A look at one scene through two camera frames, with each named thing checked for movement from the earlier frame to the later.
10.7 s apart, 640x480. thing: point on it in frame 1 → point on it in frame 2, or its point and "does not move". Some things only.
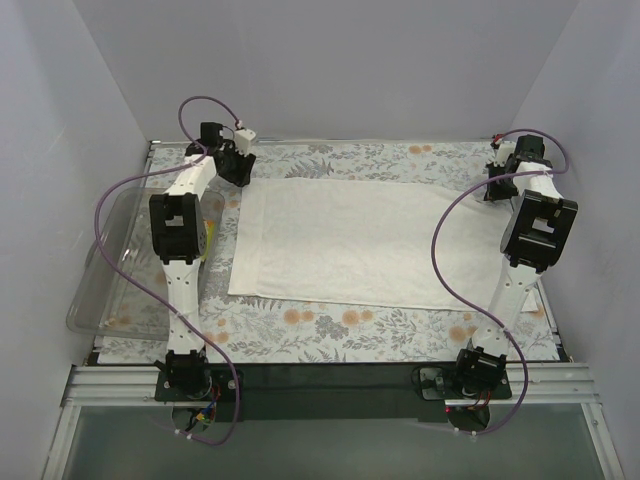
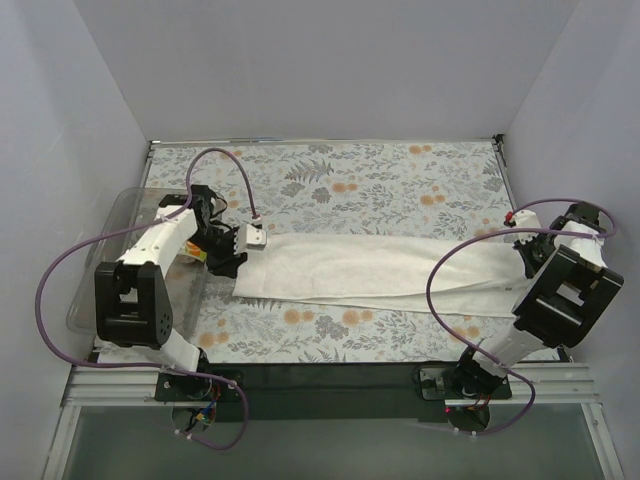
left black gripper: (239, 167) → (228, 255)
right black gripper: (497, 186) → (528, 257)
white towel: (367, 242) does not move
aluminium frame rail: (553, 385) does not move
